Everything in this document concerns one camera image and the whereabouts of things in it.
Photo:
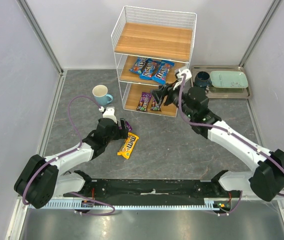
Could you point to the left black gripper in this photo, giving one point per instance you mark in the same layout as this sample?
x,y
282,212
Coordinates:
x,y
119,128

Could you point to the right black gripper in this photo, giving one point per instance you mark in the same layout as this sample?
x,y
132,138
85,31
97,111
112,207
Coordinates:
x,y
165,94

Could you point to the brown purple candy bag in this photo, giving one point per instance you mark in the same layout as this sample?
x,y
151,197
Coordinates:
x,y
128,126

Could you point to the light blue candy bag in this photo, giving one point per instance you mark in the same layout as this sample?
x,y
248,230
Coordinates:
x,y
163,70
150,67

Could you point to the yellow candy bag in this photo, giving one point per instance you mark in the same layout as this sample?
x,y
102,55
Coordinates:
x,y
128,146

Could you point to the dark blue candy bag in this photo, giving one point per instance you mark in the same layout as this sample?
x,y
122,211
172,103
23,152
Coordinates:
x,y
138,65

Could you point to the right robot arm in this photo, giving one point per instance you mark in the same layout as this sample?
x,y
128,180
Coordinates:
x,y
265,177

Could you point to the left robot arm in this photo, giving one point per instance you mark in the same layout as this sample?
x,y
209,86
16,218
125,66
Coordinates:
x,y
44,177

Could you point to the dark blue cup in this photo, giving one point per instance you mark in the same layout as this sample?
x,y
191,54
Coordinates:
x,y
202,79

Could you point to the light blue mug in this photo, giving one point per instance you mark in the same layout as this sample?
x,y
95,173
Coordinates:
x,y
101,95

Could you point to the metal serving tray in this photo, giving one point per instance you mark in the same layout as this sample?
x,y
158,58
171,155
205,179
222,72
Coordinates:
x,y
222,93

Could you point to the mint green divided plate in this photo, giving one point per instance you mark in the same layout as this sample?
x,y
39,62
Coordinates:
x,y
228,79

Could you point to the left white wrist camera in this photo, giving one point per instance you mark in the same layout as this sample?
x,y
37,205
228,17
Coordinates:
x,y
108,113

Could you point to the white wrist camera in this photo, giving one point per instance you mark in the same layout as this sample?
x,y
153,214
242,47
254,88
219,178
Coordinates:
x,y
182,74
108,113

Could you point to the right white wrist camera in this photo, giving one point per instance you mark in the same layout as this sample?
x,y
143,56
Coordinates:
x,y
182,74

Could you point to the white wire wooden shelf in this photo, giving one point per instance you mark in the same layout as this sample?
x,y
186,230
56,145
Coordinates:
x,y
148,46

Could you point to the grey slotted cable duct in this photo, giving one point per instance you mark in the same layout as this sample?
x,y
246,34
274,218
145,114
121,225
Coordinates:
x,y
145,202

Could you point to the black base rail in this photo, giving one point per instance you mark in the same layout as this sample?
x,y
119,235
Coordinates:
x,y
103,189

